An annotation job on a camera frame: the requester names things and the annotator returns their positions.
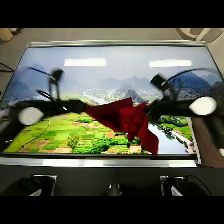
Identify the red garment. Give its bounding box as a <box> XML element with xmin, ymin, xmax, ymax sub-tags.
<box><xmin>84</xmin><ymin>97</ymin><xmax>161</xmax><ymax>156</ymax></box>

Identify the silver frame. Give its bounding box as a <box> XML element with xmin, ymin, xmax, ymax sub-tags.
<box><xmin>0</xmin><ymin>39</ymin><xmax>224</xmax><ymax>197</ymax></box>

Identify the black cable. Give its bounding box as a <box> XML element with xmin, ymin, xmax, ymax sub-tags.
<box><xmin>165</xmin><ymin>67</ymin><xmax>222</xmax><ymax>86</ymax></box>

